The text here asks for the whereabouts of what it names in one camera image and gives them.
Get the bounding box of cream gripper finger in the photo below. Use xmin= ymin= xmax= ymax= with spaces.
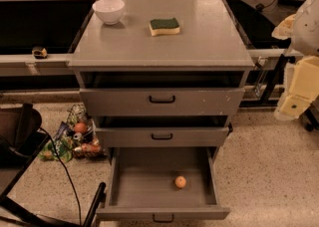
xmin=271 ymin=15 xmax=295 ymax=40
xmin=274 ymin=56 xmax=319 ymax=120

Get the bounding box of orange fruit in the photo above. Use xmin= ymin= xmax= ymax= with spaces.
xmin=174 ymin=176 xmax=186 ymax=189

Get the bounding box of grey drawer cabinet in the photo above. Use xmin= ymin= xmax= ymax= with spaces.
xmin=68 ymin=0 xmax=256 ymax=222

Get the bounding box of grey bottom drawer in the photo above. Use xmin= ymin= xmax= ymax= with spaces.
xmin=97 ymin=147 xmax=230 ymax=223

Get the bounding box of grey drawer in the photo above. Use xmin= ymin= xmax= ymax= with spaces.
xmin=97 ymin=147 xmax=230 ymax=223
xmin=80 ymin=71 xmax=244 ymax=116
xmin=96 ymin=115 xmax=232 ymax=147

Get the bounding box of grey top drawer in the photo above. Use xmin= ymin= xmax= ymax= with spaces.
xmin=80 ymin=71 xmax=244 ymax=116

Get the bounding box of grey middle drawer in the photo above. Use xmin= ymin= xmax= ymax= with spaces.
xmin=96 ymin=115 xmax=232 ymax=147

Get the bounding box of green yellow sponge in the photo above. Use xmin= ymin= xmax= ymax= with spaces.
xmin=150 ymin=18 xmax=180 ymax=36

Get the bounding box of white bowl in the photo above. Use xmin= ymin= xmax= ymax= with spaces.
xmin=93 ymin=0 xmax=125 ymax=25

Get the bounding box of yellow black tape measure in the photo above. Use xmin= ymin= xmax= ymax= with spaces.
xmin=32 ymin=46 xmax=48 ymax=59

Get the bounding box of black folding chair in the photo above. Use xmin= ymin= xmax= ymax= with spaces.
xmin=0 ymin=104 xmax=106 ymax=227

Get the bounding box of black cable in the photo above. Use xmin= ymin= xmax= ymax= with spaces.
xmin=39 ymin=126 xmax=83 ymax=227

